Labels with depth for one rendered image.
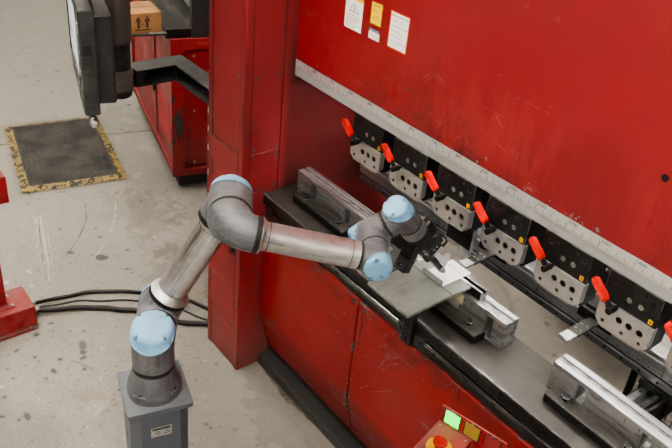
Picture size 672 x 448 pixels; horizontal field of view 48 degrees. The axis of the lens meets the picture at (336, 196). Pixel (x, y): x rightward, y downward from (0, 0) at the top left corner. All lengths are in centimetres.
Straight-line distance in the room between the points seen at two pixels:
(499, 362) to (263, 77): 124
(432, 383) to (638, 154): 102
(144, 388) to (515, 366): 105
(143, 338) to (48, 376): 143
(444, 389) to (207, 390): 125
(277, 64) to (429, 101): 68
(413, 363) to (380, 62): 96
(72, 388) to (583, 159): 230
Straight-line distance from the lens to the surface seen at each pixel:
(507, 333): 234
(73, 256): 414
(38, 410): 336
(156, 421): 225
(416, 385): 253
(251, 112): 273
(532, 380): 230
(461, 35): 213
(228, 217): 190
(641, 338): 201
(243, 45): 263
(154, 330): 211
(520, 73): 201
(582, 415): 221
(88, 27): 255
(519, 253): 215
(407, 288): 230
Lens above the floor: 238
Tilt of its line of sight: 31 degrees down
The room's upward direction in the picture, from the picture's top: 6 degrees clockwise
